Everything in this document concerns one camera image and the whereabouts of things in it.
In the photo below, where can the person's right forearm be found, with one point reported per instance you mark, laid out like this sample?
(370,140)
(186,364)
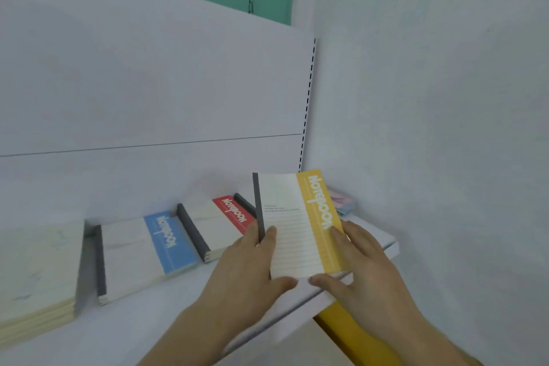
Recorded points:
(429,348)

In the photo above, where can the white slotted shelf upright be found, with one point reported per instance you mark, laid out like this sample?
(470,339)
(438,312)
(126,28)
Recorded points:
(308,100)

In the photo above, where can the blue-striped white notebook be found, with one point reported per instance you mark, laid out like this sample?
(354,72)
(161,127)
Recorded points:
(128,250)

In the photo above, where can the pink packets bundle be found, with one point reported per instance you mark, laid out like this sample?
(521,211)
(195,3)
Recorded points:
(343,200)

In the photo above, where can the stack of cream notebooks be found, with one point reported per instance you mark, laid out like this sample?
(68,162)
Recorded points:
(34,267)

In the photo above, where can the white shelf back panel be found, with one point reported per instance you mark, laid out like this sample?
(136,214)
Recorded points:
(150,78)

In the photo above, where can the person's right hand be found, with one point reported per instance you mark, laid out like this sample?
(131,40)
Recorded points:
(377,288)

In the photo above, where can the person's left hand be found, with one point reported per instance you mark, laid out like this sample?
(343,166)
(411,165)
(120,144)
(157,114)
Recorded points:
(240,284)

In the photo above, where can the yellow-striped white notebook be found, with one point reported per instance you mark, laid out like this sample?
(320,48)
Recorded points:
(287,207)
(244,205)

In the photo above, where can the red-striped white notebook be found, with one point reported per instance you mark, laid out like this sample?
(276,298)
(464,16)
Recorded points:
(210,224)

